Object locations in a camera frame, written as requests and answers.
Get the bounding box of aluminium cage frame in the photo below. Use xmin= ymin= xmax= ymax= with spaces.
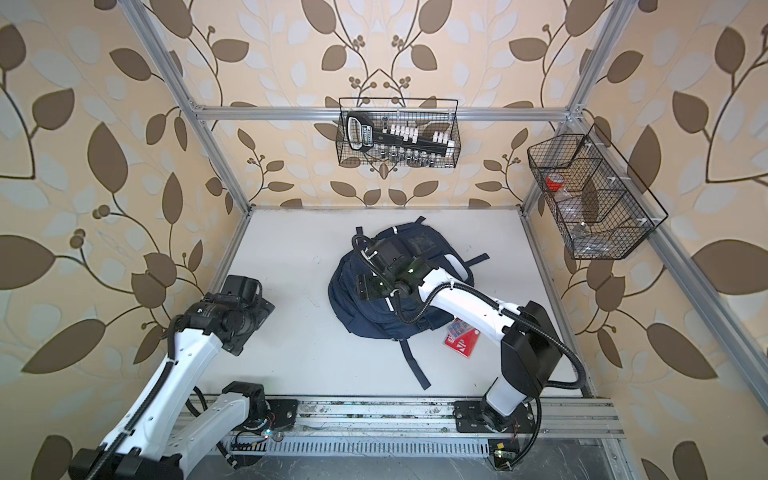
xmin=120 ymin=1 xmax=767 ymax=406

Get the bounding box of navy blue student backpack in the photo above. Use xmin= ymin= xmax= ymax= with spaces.
xmin=328 ymin=216 xmax=490 ymax=390

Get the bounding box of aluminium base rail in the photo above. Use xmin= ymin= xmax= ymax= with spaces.
xmin=268 ymin=396 xmax=626 ymax=439

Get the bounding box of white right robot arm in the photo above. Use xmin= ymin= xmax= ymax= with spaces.
xmin=328 ymin=232 xmax=584 ymax=419

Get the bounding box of black wire basket right wall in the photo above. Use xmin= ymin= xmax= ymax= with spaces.
xmin=527 ymin=125 xmax=668 ymax=260

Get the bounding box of black wire basket back wall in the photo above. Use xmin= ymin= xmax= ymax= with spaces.
xmin=335 ymin=96 xmax=461 ymax=169

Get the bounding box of red capped clear bottle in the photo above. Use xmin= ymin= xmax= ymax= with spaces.
xmin=545 ymin=172 xmax=568 ymax=197

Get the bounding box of red stationery blister pack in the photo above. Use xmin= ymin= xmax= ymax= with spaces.
xmin=444 ymin=318 xmax=481 ymax=358

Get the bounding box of black wire basket wall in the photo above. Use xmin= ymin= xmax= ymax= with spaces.
xmin=335 ymin=96 xmax=461 ymax=169
xmin=527 ymin=125 xmax=668 ymax=260

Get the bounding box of black socket wrench set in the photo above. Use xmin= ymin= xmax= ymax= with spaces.
xmin=340 ymin=111 xmax=459 ymax=157

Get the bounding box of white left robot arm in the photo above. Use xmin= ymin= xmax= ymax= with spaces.
xmin=68 ymin=275 xmax=275 ymax=479

